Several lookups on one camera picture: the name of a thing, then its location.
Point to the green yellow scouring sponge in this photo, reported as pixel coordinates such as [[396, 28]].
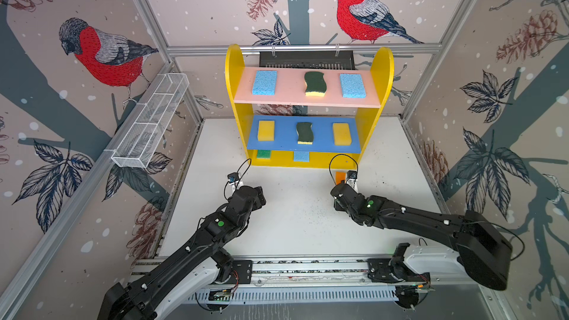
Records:
[[315, 84], [305, 133]]

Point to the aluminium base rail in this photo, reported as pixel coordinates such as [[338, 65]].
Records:
[[309, 272]]

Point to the yellow shelf unit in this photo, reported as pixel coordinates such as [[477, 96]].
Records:
[[289, 106]]

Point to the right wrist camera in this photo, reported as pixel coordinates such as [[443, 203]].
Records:
[[351, 179]]

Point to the yellow orange sponge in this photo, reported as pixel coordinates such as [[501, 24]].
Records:
[[342, 134]]

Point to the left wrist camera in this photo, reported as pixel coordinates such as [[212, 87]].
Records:
[[235, 180]]

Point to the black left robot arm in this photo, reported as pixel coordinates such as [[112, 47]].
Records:
[[201, 261]]

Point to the black perforated metal tray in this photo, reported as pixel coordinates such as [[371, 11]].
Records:
[[327, 60]]

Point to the white wire basket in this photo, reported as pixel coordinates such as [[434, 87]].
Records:
[[145, 134]]

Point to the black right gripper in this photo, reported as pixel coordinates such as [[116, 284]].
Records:
[[336, 207]]

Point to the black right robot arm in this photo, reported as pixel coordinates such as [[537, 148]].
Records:
[[483, 251]]

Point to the light blue sponge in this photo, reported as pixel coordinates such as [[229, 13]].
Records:
[[264, 83], [352, 86], [301, 156]]

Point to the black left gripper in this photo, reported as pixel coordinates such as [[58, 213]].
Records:
[[260, 199]]

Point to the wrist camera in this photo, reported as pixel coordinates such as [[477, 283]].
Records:
[[235, 180], [351, 179]]

